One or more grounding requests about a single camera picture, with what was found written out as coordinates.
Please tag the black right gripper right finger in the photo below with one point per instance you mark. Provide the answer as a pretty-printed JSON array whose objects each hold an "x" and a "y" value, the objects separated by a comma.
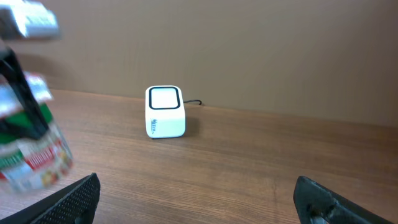
[{"x": 315, "y": 203}]

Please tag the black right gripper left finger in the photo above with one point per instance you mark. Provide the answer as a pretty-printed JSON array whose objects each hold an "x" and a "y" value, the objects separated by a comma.
[{"x": 74, "y": 204}]

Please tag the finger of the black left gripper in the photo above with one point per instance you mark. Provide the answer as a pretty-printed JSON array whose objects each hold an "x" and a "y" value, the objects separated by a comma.
[{"x": 12, "y": 71}]

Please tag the green lid white jar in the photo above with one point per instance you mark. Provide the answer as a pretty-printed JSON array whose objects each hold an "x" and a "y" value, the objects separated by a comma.
[{"x": 34, "y": 153}]

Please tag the white barcode scanner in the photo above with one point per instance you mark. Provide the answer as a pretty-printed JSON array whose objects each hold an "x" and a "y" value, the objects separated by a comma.
[{"x": 164, "y": 112}]

